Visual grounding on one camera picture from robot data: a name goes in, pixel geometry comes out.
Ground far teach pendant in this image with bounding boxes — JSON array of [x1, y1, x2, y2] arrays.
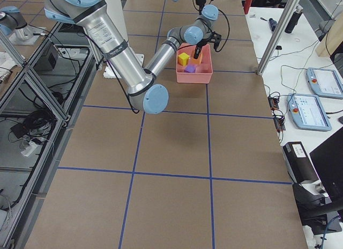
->
[[306, 68, 342, 99]]

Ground aluminium frame post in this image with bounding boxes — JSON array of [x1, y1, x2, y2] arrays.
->
[[256, 0, 300, 76]]

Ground pink plastic bin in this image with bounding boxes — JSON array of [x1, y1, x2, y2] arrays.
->
[[176, 43, 213, 84]]

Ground teach pendant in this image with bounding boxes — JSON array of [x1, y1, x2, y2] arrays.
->
[[306, 68, 342, 99], [287, 93, 332, 131]]

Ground black monitor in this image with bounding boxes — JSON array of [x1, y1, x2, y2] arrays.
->
[[309, 128, 343, 199]]

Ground black water bottle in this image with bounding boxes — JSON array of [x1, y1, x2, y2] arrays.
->
[[285, 5, 303, 34]]

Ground near teach pendant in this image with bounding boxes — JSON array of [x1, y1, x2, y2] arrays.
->
[[287, 93, 332, 131]]

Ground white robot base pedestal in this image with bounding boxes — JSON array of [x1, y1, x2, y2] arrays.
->
[[102, 53, 145, 80]]

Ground orange foam block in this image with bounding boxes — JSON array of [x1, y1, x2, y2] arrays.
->
[[189, 53, 203, 65]]

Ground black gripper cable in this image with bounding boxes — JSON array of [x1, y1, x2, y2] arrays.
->
[[85, 7, 230, 115]]

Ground black box with label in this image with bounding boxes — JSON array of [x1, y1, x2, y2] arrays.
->
[[282, 141, 319, 184]]

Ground red cylinder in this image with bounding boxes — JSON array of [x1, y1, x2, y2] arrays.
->
[[243, 0, 252, 14]]

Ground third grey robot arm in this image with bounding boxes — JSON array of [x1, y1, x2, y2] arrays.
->
[[1, 6, 33, 41]]

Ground yellow foam block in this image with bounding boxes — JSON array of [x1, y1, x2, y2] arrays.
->
[[177, 53, 190, 67]]

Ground purple foam block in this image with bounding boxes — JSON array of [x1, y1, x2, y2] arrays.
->
[[184, 64, 196, 73]]

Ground white power adapter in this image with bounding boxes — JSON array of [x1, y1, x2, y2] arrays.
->
[[21, 141, 38, 157]]

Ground light pink foam block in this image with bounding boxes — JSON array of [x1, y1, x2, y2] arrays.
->
[[196, 63, 212, 74]]

